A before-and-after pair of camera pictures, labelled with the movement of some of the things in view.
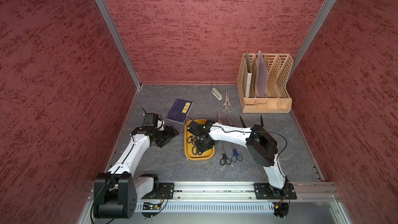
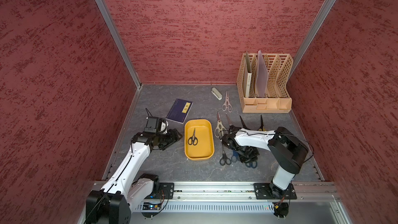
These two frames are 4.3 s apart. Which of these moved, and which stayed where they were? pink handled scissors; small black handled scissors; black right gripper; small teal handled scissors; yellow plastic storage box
Moved: small teal handled scissors; black right gripper
Stayed: pink handled scissors; yellow plastic storage box; small black handled scissors
